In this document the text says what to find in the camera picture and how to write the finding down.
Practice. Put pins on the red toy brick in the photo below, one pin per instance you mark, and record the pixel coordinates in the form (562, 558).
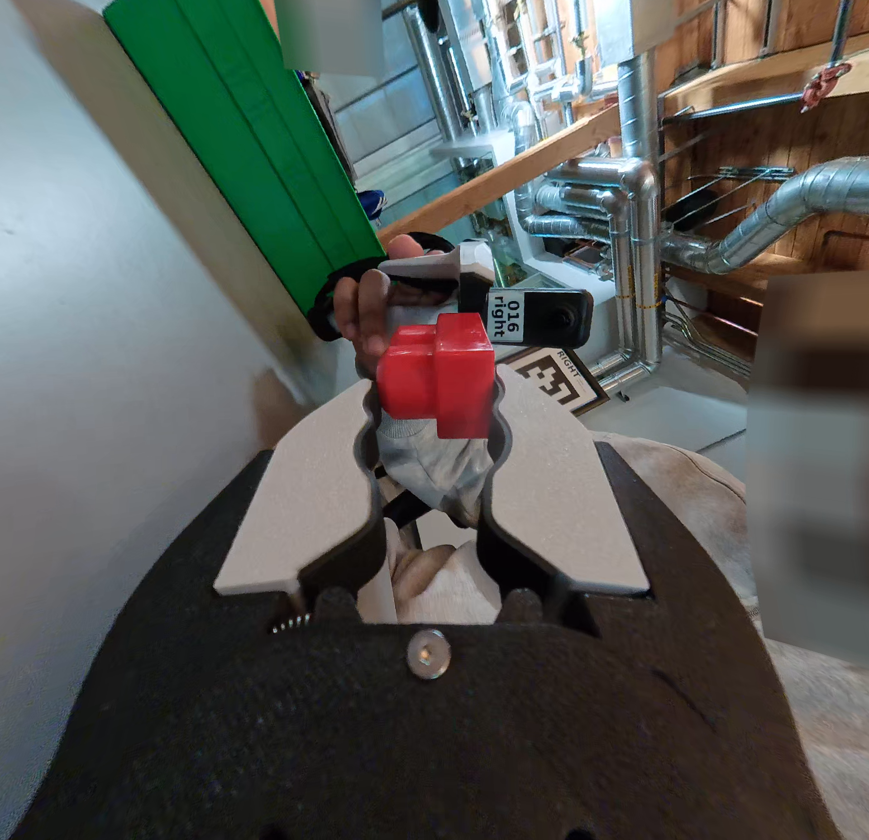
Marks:
(448, 378)

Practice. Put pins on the person's grey sweatshirt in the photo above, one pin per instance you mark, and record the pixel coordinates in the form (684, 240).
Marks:
(679, 500)

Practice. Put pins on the red pipe valve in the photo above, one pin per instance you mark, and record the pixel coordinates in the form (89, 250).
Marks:
(821, 89)

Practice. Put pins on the person's right forearm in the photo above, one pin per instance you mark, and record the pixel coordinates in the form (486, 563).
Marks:
(434, 466)

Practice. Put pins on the blue jacket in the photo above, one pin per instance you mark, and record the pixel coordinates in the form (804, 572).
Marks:
(372, 205)

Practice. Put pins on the green plastic bin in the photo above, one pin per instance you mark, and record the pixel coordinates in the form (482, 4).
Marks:
(258, 140)

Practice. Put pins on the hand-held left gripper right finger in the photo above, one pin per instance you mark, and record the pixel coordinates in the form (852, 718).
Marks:
(563, 507)

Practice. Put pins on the person's right hand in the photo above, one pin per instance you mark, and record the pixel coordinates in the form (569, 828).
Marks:
(363, 310)

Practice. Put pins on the silver elbow duct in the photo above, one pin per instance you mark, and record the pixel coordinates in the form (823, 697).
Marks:
(781, 215)

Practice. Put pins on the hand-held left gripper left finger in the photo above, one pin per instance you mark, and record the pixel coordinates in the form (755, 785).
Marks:
(305, 507)

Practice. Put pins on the silver insulated pipes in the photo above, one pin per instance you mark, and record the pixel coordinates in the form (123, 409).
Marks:
(641, 276)

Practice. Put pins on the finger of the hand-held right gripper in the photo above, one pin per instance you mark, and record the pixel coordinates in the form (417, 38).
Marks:
(434, 267)

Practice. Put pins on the wooden post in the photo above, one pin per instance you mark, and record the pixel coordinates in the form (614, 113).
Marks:
(509, 174)

